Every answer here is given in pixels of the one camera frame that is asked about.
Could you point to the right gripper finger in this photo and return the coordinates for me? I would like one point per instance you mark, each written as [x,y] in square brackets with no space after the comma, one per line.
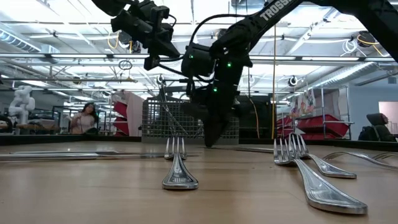
[211,132]
[222,126]

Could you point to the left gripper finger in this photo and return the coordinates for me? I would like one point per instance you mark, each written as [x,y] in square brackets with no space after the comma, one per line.
[168,48]
[152,63]

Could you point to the silver dinner fork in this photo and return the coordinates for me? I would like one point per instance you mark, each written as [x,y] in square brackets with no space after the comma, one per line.
[329,169]
[326,193]
[373,160]
[179,177]
[384,155]

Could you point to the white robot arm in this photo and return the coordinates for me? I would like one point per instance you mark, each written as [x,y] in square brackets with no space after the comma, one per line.
[21,104]

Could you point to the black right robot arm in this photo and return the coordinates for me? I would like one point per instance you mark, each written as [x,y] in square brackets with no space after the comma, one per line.
[264,18]

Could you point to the pale pink board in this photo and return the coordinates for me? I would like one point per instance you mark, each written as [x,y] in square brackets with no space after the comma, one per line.
[135,115]

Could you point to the grey mesh cutlery basket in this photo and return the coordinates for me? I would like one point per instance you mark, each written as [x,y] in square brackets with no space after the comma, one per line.
[155,124]

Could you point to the red plastic storage bin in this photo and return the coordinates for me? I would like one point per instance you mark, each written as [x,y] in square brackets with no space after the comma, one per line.
[323,124]
[284,124]
[121,126]
[120,109]

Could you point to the colourful poster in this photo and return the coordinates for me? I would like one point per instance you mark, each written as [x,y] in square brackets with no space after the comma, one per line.
[306,102]

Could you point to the long fluorescent light strip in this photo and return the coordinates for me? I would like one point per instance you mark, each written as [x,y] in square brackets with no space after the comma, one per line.
[311,58]

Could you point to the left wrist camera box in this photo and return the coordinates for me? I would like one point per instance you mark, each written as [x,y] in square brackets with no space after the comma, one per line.
[151,12]

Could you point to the black frame workbench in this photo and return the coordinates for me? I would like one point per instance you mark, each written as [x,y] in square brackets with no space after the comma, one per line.
[62,107]

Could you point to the black aluminium table frame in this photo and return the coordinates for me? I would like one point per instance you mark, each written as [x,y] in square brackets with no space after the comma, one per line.
[46,140]

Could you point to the silver ventilation duct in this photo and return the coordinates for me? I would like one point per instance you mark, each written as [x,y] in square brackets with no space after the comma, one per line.
[357,73]
[18,42]

